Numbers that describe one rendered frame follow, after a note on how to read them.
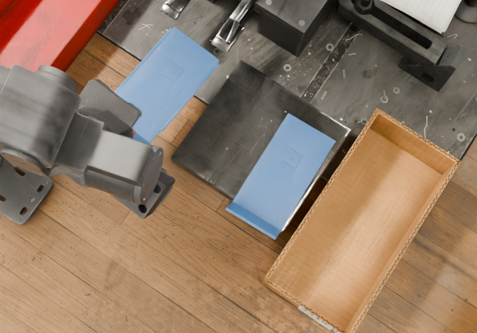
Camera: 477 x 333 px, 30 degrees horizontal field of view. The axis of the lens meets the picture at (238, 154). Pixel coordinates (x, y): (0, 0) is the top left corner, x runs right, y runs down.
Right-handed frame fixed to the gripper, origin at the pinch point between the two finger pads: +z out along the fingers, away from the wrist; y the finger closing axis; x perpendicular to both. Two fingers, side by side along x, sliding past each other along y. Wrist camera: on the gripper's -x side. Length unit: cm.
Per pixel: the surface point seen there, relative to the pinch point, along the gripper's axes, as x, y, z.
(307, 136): -17.8, 9.8, 14.3
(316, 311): -31.5, -6.0, 8.2
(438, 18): -22.1, 31.1, 21.6
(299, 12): -7.8, 21.8, 13.8
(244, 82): -7.0, 10.4, 15.5
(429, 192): -34.4, 12.9, 17.1
